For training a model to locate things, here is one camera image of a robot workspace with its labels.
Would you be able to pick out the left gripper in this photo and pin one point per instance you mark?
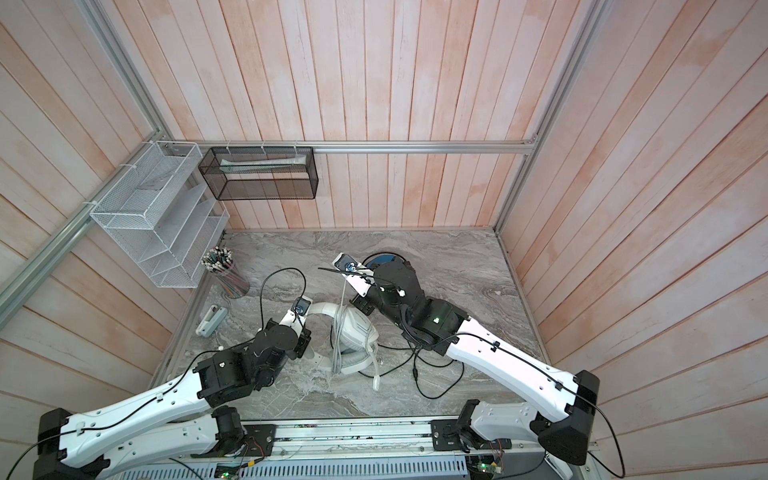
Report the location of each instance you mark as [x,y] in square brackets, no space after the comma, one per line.
[304,343]

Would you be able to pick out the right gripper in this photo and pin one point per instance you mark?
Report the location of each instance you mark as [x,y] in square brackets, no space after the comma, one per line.
[366,304]

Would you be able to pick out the black and blue headphones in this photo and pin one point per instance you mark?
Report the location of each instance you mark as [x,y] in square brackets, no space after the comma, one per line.
[376,259]

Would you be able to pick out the white headphones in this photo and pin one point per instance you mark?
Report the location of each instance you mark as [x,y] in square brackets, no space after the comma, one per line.
[355,342]

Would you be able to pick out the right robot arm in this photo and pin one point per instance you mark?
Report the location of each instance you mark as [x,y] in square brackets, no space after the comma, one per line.
[564,403]

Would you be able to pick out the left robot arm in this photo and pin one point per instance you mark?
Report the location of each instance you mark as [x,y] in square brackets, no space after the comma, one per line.
[189,415]

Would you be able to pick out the clear cup of pencils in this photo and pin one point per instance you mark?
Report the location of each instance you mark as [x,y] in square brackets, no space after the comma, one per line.
[220,262]

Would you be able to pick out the paper in black basket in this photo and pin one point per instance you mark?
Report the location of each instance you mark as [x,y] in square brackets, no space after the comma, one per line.
[294,164]

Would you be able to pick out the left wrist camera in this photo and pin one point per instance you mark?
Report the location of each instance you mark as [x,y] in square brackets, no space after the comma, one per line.
[295,317]

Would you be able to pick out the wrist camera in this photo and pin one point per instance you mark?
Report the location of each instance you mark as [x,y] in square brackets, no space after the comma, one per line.
[359,277]
[295,317]

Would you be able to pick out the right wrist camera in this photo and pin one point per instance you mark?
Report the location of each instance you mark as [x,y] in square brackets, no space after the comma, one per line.
[359,277]

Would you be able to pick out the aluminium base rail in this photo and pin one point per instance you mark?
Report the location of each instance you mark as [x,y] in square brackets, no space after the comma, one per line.
[369,448]

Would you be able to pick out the horizontal aluminium wall rail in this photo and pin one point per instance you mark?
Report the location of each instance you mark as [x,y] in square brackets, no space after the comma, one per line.
[378,146]

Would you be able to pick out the black wire mesh basket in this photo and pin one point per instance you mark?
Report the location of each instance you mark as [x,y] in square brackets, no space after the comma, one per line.
[259,186]

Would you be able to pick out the white wire mesh shelf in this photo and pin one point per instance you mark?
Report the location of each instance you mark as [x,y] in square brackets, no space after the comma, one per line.
[161,217]

